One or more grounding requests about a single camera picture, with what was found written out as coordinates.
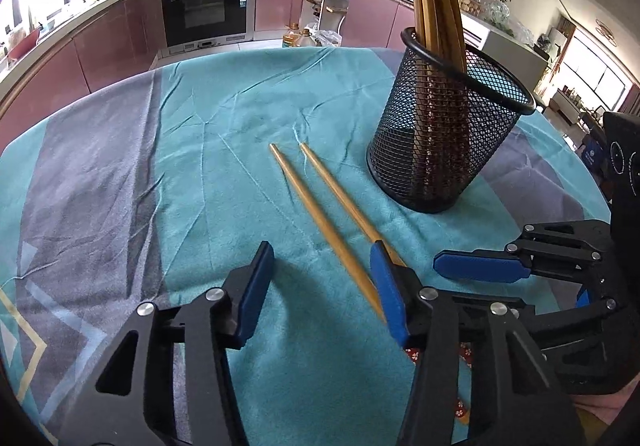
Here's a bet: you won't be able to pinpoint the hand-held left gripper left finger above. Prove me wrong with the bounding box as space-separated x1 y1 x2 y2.
55 241 276 446

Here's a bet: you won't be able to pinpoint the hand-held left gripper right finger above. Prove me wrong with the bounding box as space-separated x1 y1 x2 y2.
370 240 589 446

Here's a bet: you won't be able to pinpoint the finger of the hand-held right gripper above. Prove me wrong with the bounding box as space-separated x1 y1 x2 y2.
433 221 621 285
530 296 626 369

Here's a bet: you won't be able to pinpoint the light wooden chopstick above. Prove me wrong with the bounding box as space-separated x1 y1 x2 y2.
299 142 475 369
269 143 472 427

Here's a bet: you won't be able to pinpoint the black mesh holder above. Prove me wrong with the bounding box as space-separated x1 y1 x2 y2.
366 26 537 215

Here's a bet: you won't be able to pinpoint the bundle of patterned-end chopsticks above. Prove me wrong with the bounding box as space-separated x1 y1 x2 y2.
392 0 473 199

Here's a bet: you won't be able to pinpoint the person's right forearm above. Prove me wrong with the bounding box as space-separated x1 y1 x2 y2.
570 383 639 432

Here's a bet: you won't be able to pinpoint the teal and grey tablecloth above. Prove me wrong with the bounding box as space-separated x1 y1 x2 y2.
0 46 617 446

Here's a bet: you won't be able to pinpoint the living room window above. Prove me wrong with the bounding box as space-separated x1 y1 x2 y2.
564 33 632 113

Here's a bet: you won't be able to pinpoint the white sideboard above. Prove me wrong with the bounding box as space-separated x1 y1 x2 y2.
462 16 552 78

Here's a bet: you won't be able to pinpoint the yellow cooking oil bottle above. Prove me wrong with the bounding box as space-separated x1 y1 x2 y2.
282 23 304 50

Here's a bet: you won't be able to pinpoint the built-in black oven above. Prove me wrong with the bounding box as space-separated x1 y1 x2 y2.
159 0 256 50

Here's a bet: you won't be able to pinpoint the pink base cabinets by window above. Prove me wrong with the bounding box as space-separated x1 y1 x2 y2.
0 0 167 153

